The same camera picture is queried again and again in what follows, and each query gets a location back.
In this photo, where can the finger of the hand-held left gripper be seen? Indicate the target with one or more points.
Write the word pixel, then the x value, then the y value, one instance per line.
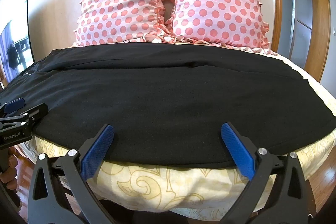
pixel 36 111
pixel 14 104

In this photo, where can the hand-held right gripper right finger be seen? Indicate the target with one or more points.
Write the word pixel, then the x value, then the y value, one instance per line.
pixel 237 151

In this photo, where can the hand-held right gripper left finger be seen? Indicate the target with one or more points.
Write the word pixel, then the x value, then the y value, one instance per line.
pixel 96 151

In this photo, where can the black pants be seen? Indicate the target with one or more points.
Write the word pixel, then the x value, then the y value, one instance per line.
pixel 168 98

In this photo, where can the person's left hand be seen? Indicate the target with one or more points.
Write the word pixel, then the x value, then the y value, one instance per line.
pixel 10 163

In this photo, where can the glass window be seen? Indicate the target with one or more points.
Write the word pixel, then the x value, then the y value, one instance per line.
pixel 15 50

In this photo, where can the pink polka-dot ruffled pillow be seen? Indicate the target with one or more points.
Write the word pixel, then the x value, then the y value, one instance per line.
pixel 215 6
pixel 118 3

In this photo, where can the grey panelled door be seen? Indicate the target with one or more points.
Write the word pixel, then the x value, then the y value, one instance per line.
pixel 299 8

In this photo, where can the wooden door frame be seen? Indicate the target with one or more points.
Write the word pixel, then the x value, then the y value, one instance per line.
pixel 319 16

